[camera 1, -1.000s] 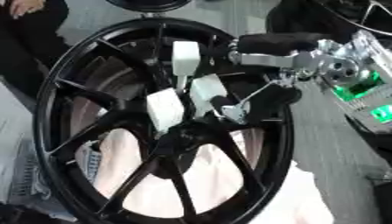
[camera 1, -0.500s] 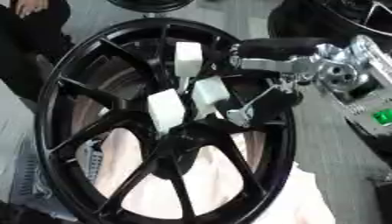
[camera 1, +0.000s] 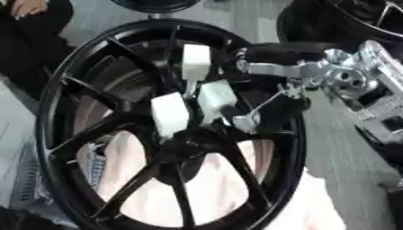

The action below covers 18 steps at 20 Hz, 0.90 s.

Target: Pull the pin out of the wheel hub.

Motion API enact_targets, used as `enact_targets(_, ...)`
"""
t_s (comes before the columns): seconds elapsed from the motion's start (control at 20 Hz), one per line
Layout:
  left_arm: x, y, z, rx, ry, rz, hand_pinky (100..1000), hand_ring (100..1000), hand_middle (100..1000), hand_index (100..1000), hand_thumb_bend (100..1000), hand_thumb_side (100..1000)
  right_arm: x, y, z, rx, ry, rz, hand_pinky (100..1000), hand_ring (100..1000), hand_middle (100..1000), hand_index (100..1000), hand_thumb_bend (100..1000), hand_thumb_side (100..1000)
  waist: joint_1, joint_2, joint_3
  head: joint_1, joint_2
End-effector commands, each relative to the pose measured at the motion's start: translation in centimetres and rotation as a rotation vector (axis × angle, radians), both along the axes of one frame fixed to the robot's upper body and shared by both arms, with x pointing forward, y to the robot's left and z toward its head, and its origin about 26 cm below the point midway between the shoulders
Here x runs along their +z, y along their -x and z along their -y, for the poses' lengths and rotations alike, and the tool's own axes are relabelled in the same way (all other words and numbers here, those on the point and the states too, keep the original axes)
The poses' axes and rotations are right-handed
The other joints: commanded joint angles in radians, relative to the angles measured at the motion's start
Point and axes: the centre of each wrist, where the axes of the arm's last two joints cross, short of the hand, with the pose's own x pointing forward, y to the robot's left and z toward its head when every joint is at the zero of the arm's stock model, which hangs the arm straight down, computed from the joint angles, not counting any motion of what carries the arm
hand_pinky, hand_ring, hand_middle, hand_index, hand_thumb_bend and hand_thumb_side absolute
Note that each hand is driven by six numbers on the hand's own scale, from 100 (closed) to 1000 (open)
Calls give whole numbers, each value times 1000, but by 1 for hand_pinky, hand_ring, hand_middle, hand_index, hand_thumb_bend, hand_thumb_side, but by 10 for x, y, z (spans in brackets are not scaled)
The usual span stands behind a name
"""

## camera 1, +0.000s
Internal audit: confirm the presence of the black spoked wheel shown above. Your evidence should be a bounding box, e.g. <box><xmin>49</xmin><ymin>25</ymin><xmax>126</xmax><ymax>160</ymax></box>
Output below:
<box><xmin>34</xmin><ymin>18</ymin><xmax>309</xmax><ymax>230</ymax></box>

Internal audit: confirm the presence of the black round wheel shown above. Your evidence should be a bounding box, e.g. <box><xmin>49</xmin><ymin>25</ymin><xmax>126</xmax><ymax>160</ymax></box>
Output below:
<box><xmin>108</xmin><ymin>0</ymin><xmax>205</xmax><ymax>14</ymax></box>
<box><xmin>275</xmin><ymin>0</ymin><xmax>403</xmax><ymax>47</ymax></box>

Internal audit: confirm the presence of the person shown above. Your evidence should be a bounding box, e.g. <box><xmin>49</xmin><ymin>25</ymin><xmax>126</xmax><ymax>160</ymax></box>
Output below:
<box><xmin>0</xmin><ymin>0</ymin><xmax>76</xmax><ymax>101</ymax></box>

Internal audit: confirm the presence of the blue white printed bag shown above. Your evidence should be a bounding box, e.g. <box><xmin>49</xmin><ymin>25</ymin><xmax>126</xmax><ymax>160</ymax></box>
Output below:
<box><xmin>7</xmin><ymin>143</ymin><xmax>111</xmax><ymax>210</ymax></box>

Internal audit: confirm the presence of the person's hand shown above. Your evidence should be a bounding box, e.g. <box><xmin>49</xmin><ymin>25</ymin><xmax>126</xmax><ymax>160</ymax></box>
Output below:
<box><xmin>9</xmin><ymin>0</ymin><xmax>50</xmax><ymax>18</ymax></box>

